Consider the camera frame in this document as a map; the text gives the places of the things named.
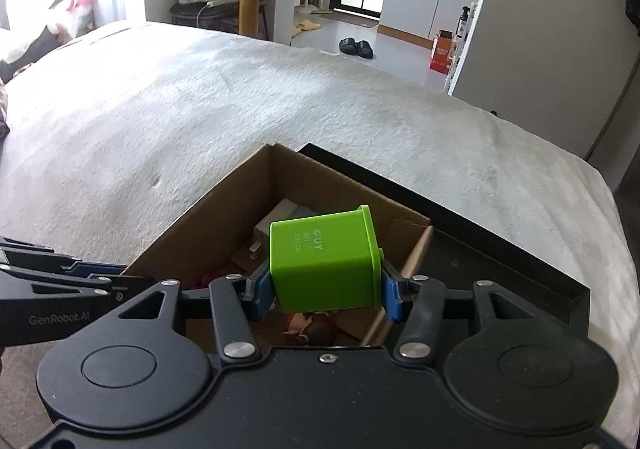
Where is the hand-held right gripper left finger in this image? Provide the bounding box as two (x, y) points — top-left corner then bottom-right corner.
(117, 263), (276, 365)

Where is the white fleece bed blanket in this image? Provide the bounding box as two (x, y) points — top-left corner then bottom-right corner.
(0, 20), (618, 430)

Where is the black round stool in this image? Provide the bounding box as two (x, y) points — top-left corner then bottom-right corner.
(170, 3), (241, 27)

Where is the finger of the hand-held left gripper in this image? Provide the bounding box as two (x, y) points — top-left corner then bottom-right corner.
(0, 268), (161, 305)
(0, 236), (126, 277)

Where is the orange carton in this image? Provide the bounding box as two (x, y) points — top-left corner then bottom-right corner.
(429, 30), (463, 74)

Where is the brown cardboard box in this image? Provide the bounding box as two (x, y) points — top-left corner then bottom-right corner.
(120, 143), (435, 347)

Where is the brown haired toy figure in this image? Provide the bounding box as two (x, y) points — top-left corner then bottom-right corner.
(282, 311), (346, 346)

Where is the pile of colourful clothes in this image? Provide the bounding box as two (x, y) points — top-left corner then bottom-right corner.
(0, 0), (96, 80)

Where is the grey wall cable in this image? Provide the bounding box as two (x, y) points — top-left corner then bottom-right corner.
(587, 59), (640, 160)

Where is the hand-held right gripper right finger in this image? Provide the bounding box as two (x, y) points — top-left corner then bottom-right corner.
(382, 261), (571, 365)

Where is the brown door mat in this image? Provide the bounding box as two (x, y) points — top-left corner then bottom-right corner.
(332, 9), (381, 27)

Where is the green plastic box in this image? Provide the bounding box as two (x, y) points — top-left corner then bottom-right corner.
(269, 205), (385, 314)

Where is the white charger plug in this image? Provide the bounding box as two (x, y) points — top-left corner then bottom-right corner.
(250, 199), (315, 260)

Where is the printed blanket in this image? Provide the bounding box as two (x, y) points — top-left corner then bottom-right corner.
(0, 79), (11, 140)

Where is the black shallow tray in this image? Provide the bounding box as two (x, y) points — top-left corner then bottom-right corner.
(297, 143), (591, 340)

